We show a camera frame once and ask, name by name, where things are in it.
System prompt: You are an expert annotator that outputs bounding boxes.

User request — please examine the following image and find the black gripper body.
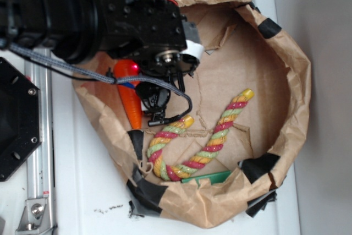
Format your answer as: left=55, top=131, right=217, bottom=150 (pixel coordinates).
left=107, top=0, right=200, bottom=77

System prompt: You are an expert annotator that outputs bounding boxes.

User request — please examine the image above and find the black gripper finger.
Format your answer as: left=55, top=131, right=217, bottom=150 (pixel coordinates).
left=168, top=72, right=186, bottom=92
left=135, top=82, right=171, bottom=121

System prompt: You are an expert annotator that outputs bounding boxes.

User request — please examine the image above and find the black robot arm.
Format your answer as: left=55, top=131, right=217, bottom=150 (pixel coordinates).
left=1, top=0, right=204, bottom=126

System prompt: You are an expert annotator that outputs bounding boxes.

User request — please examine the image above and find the orange plastic toy carrot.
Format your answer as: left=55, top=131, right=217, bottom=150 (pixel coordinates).
left=113, top=59, right=142, bottom=129

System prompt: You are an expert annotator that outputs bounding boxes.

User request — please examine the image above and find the brown paper bag tray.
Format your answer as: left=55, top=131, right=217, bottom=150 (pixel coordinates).
left=73, top=0, right=311, bottom=228

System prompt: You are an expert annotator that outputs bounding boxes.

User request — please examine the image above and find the green plastic piece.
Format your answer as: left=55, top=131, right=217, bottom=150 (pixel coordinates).
left=181, top=171, right=231, bottom=184

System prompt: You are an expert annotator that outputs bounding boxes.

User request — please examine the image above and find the grey braided cable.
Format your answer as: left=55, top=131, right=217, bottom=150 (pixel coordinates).
left=8, top=42, right=193, bottom=128

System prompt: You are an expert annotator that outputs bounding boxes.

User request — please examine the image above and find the multicolour twisted rope toy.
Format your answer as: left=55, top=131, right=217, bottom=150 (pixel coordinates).
left=146, top=89, right=255, bottom=182

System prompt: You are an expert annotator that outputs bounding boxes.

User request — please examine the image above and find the aluminium extrusion rail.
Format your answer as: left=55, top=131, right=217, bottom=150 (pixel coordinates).
left=24, top=49, right=57, bottom=235

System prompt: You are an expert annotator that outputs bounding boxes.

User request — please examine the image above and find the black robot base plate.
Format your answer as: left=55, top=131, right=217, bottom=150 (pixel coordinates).
left=1, top=57, right=41, bottom=182

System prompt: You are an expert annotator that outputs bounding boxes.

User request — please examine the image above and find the metal corner bracket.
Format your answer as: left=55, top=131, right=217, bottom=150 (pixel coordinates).
left=15, top=198, right=51, bottom=234

